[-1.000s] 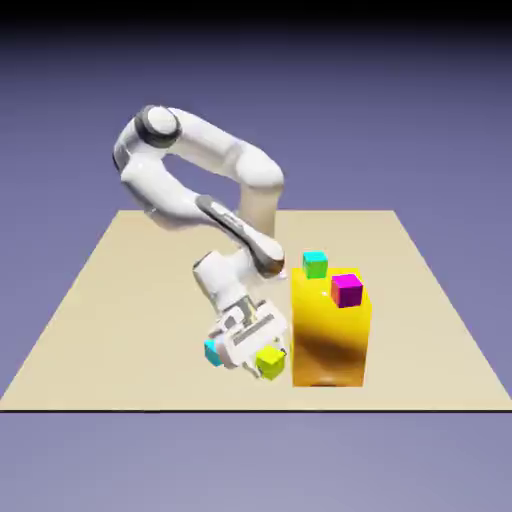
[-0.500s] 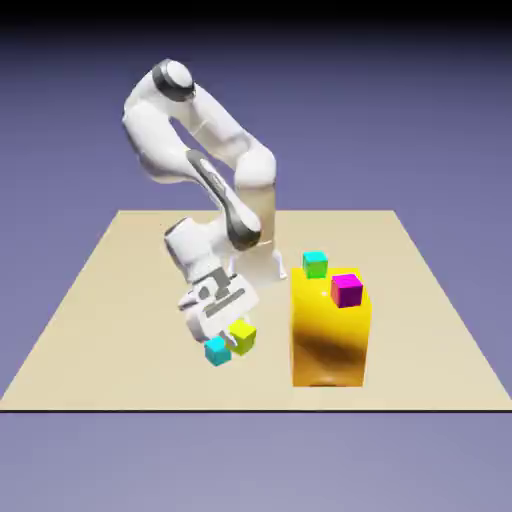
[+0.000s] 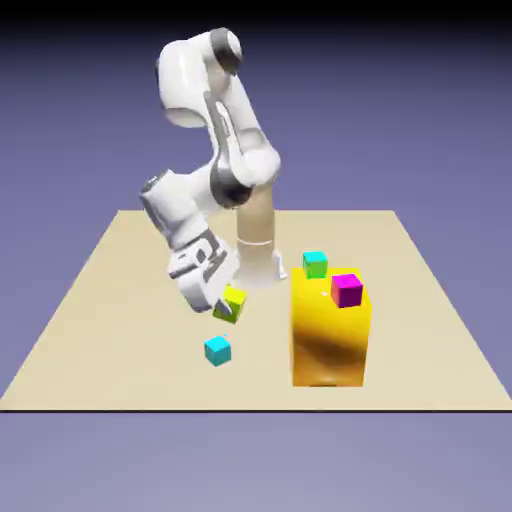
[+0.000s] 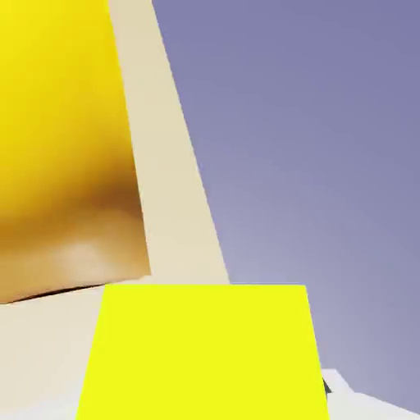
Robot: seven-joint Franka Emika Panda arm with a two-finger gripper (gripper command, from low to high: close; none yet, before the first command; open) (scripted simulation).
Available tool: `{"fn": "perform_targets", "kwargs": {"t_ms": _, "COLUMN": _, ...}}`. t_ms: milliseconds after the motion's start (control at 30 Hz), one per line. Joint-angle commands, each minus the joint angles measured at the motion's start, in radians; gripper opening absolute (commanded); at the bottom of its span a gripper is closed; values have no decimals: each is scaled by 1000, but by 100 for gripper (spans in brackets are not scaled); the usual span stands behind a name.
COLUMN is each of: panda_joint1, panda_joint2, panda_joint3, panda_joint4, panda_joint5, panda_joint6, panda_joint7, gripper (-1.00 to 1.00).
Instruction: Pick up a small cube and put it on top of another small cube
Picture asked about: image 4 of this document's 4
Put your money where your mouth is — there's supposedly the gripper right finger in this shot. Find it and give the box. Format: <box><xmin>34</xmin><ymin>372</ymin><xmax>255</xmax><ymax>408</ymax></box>
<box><xmin>320</xmin><ymin>368</ymin><xmax>420</xmax><ymax>420</ymax></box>

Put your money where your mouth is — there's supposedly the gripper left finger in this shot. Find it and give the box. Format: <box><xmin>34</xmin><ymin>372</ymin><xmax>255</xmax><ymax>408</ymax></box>
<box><xmin>0</xmin><ymin>383</ymin><xmax>87</xmax><ymax>420</ymax></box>

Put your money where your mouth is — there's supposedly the small yellow cube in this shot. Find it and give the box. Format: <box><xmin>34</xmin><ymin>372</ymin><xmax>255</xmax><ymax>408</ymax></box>
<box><xmin>75</xmin><ymin>284</ymin><xmax>331</xmax><ymax>420</ymax></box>

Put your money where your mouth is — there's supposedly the large yellow box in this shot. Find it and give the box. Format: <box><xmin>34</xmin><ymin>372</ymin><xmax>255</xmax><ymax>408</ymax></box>
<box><xmin>0</xmin><ymin>0</ymin><xmax>153</xmax><ymax>305</ymax></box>

